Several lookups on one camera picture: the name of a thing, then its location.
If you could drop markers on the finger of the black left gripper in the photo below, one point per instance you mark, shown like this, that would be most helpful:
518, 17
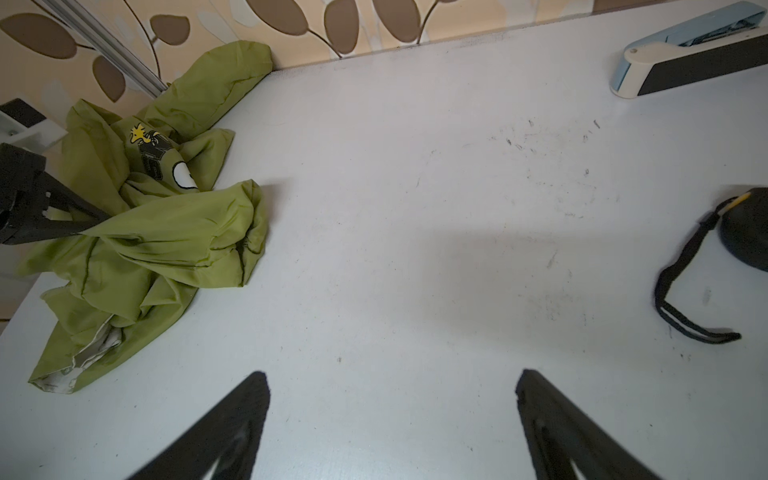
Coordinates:
37, 207

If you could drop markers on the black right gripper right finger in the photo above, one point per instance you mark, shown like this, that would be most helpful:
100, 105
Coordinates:
564, 442

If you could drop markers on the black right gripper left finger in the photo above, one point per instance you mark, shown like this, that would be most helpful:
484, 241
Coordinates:
224, 443

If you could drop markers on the green zip-up hooded jacket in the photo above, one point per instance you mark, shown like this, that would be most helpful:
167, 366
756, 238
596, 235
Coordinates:
168, 230

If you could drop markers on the light blue white stapler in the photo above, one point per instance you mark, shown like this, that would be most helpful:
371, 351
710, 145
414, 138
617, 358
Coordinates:
725, 41

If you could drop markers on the aluminium frame strut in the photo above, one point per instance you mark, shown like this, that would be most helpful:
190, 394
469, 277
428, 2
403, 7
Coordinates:
75, 16

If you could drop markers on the black tape measure with strap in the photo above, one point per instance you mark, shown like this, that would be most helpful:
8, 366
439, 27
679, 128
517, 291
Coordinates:
742, 225

